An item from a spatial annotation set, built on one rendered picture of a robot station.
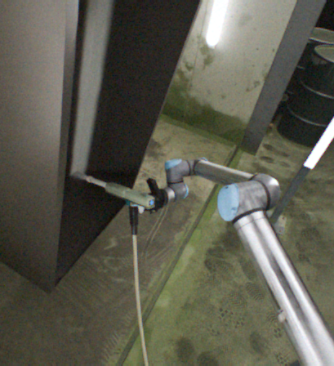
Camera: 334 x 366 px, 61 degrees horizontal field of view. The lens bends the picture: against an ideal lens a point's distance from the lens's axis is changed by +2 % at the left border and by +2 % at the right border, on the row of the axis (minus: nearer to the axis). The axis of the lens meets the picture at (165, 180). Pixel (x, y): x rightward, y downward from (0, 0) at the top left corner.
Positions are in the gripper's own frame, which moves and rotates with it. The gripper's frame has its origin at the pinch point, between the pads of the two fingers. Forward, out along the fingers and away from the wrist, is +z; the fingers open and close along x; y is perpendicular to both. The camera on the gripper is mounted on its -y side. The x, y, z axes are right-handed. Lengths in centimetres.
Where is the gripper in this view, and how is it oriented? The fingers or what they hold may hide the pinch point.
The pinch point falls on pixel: (131, 202)
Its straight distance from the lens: 127.2
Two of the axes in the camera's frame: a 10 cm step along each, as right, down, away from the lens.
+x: -7.4, -2.3, 6.4
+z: -6.7, 1.7, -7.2
